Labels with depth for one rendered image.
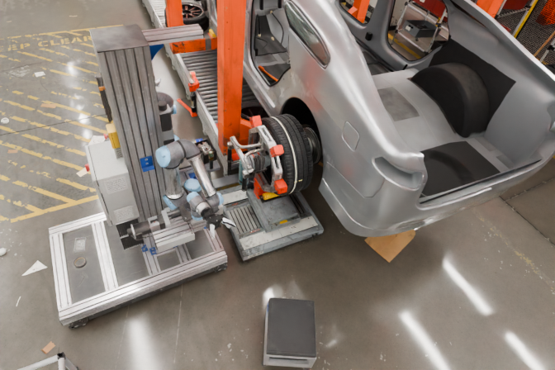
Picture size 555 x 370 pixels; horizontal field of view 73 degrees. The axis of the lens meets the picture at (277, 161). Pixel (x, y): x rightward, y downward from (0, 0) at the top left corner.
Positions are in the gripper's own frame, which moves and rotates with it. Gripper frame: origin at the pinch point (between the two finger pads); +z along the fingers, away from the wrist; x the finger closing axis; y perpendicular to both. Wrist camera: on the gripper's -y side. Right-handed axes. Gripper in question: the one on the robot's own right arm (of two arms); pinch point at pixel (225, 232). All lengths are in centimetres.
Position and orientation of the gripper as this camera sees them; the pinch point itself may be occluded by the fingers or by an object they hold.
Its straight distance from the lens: 213.9
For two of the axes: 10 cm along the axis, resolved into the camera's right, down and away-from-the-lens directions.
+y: -2.1, 7.5, 6.3
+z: 6.6, 5.8, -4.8
